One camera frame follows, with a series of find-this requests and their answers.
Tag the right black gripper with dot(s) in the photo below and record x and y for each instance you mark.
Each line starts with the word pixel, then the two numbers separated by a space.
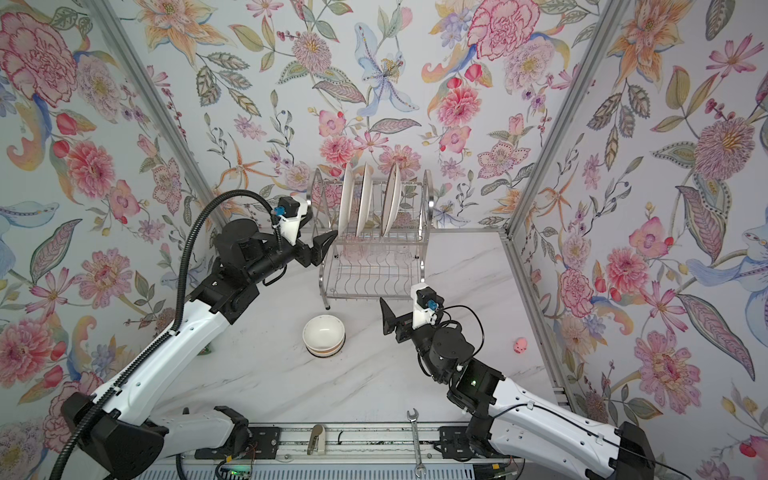
pixel 394 323

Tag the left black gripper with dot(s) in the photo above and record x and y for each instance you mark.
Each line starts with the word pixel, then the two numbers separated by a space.
pixel 315 257

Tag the orange bowl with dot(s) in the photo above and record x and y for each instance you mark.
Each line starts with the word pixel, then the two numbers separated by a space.
pixel 323 332

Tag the cream white bowl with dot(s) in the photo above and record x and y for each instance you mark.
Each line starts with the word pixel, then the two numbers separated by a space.
pixel 334 349

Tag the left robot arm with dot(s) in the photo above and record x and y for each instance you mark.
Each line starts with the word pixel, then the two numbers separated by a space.
pixel 115 426

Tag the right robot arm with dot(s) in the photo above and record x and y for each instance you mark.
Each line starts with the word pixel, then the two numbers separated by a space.
pixel 506 418

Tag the steel two-tier dish rack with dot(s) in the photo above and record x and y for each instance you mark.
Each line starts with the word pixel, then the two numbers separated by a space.
pixel 394 263

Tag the pink drinking glass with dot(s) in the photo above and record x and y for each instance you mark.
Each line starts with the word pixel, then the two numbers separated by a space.
pixel 354 250

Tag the middle orange striped plate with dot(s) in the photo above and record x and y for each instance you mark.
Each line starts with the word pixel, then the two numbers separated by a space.
pixel 365 200

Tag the orange striped plate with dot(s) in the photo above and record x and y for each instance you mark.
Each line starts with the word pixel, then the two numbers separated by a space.
pixel 365 200
pixel 391 200

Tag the left white patterned plate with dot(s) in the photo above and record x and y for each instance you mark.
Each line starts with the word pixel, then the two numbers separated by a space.
pixel 345 205

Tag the right orange striped plate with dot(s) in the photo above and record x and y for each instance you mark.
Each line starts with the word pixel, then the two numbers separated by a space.
pixel 391 200

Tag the small pink toy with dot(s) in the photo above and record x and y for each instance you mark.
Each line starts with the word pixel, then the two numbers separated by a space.
pixel 520 345

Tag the silver open-end wrench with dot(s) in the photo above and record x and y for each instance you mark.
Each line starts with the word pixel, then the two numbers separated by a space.
pixel 420 469

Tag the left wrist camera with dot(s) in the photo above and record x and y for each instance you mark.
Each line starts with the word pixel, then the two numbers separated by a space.
pixel 287 217

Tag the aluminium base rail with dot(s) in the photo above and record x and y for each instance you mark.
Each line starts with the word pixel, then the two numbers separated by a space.
pixel 360 444

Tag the small metal bracket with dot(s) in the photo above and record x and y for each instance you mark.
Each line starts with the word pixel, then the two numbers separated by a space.
pixel 317 441

